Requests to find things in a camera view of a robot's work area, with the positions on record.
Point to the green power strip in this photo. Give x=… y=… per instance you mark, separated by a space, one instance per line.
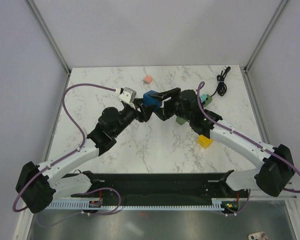
x=182 y=121

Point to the white slotted cable duct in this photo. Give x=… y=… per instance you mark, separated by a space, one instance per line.
x=90 y=205

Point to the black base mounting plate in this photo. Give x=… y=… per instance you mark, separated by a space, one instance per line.
x=145 y=189

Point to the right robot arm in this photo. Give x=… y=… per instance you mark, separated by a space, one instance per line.
x=273 y=165

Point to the smartphone with camera lenses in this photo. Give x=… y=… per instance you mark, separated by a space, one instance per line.
x=261 y=235

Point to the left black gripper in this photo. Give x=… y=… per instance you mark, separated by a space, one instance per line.
x=146 y=112

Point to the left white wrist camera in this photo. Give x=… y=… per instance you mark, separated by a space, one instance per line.
x=126 y=96

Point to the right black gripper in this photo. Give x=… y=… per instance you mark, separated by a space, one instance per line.
x=164 y=113

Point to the right aluminium frame post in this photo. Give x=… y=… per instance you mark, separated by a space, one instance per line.
x=265 y=35

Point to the pink plug cube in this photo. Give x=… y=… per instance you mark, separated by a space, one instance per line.
x=147 y=79

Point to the teal plug cube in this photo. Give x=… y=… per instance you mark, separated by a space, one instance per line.
x=203 y=97

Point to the blue plug cube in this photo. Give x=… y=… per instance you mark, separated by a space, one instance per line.
x=149 y=100

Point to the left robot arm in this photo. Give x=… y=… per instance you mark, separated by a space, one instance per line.
x=35 y=182

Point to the left aluminium frame post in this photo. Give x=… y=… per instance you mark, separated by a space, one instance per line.
x=48 y=35

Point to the aluminium frame post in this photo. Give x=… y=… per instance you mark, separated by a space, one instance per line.
x=265 y=35
x=48 y=35

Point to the yellow plug cube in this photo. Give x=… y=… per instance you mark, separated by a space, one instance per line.
x=204 y=142

